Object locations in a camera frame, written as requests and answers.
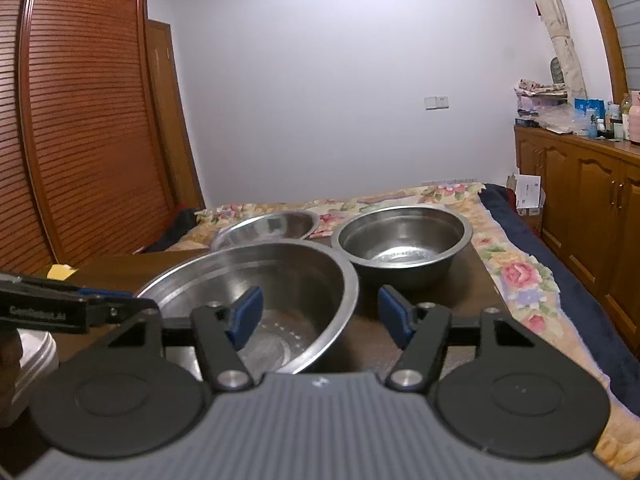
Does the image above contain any white cardboard box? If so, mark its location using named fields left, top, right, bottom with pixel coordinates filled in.
left=515, top=174, right=544, bottom=216

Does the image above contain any small shallow steel bowl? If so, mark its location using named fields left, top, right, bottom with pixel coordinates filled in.
left=210, top=210, right=321, bottom=252

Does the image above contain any grey window blind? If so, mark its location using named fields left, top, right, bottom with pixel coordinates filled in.
left=597, top=0, right=640, bottom=92

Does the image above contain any large white floral plate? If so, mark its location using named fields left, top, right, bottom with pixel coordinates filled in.
left=0, top=355, right=60, bottom=428

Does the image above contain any wooden louvered wardrobe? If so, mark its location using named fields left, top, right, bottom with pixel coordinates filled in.
left=0, top=0, right=173, bottom=276

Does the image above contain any brown wooden door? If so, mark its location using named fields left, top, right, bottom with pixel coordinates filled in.
left=145, top=19, right=206, bottom=211

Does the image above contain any wooden sideboard cabinet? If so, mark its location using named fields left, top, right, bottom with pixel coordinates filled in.
left=514, top=125, right=640, bottom=357

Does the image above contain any blue white box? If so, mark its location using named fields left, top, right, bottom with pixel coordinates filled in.
left=574, top=97, right=606, bottom=119

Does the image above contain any wooden window frame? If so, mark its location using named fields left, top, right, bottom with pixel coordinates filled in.
left=575, top=0, right=632, bottom=102

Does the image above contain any medium deep steel bowl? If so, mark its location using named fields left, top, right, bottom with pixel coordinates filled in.
left=331, top=205, right=473, bottom=291

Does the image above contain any floral blanket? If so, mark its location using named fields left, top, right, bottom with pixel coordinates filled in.
left=165, top=182, right=640, bottom=480

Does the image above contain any dark blue blanket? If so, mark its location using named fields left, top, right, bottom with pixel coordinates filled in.
left=480, top=182, right=640, bottom=403

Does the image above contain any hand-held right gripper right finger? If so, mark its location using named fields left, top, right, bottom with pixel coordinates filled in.
left=377, top=285, right=588, bottom=395

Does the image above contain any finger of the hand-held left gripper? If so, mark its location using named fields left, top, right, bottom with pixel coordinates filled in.
left=89, top=296, right=160, bottom=327
left=0, top=272, right=133, bottom=299

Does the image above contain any beige patterned curtain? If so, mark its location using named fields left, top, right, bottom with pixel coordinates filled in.
left=517, top=0, right=587, bottom=97

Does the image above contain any clear plastic bag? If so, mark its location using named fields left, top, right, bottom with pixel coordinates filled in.
left=537, top=110, right=587, bottom=134

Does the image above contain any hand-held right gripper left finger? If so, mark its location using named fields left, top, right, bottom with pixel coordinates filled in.
left=50, top=286, right=264, bottom=395

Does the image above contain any large steel bowl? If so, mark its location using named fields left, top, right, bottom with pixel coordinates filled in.
left=134, top=240, right=360, bottom=376

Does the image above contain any dark clothes pile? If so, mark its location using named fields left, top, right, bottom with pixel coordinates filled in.
left=141, top=207, right=202, bottom=254

